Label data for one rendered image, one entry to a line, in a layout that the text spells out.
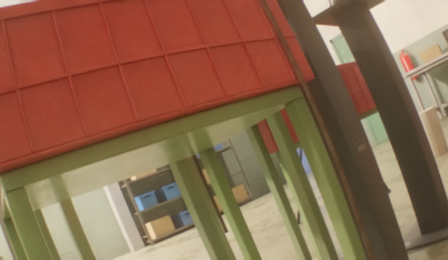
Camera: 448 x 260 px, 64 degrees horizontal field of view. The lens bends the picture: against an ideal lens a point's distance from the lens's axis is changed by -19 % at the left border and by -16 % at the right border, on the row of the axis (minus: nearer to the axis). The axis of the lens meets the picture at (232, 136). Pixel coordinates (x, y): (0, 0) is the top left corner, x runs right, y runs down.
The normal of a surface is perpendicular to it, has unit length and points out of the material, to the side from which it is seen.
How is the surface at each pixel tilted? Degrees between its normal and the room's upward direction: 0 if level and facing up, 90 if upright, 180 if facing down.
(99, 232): 90
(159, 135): 90
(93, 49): 90
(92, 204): 90
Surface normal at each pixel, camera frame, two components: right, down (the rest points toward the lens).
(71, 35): 0.56, -0.31
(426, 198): -0.63, 0.20
